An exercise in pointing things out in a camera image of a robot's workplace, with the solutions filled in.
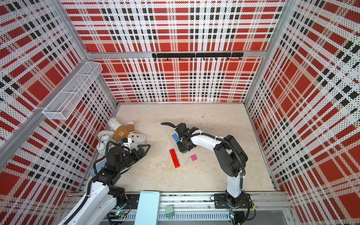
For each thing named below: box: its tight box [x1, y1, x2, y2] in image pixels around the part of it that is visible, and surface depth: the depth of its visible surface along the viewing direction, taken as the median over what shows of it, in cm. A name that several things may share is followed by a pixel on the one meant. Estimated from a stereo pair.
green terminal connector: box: [165, 204, 175, 218], surface depth 72 cm
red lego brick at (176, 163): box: [172, 158, 180, 169], surface depth 88 cm
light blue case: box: [90, 157, 107, 178], surface depth 63 cm
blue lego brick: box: [171, 133, 181, 143], surface depth 101 cm
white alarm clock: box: [96, 134, 118, 155], surface depth 86 cm
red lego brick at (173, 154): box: [169, 148, 178, 161], surface depth 92 cm
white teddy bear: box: [97, 117, 147, 149], surface depth 96 cm
